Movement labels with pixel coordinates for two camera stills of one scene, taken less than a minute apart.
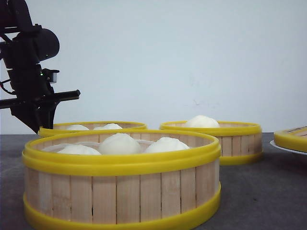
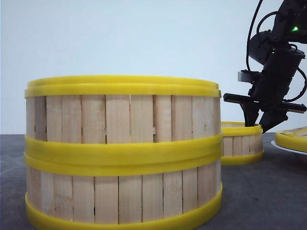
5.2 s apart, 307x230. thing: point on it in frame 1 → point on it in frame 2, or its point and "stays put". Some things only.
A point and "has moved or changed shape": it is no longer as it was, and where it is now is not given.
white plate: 272,142 stays put
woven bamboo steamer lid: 295,138 stays put
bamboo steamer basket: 69,127 has moved or changed shape
